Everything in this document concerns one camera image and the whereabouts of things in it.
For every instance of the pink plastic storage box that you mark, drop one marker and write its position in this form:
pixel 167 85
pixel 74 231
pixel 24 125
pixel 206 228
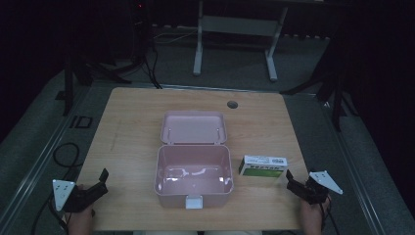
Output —
pixel 194 156

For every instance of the person's right hand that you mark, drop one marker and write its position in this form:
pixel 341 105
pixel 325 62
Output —
pixel 312 218

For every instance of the black tripod stand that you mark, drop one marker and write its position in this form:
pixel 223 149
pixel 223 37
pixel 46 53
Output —
pixel 85 73
pixel 332 88

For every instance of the green and white carton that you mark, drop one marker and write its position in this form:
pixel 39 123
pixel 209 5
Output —
pixel 263 167

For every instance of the white metal desk frame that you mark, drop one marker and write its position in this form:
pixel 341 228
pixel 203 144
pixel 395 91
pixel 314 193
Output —
pixel 237 26

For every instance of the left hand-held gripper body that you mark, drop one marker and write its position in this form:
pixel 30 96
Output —
pixel 77 197

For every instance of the dark equipment with red light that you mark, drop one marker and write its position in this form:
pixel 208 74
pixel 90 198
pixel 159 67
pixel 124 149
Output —
pixel 141 29

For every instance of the black floor bracket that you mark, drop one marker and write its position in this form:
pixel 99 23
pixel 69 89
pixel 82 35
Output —
pixel 81 122

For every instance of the person's left hand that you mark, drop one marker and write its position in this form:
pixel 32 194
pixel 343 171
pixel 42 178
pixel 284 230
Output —
pixel 80 221

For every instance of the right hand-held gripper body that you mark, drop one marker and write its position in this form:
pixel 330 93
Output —
pixel 317 188

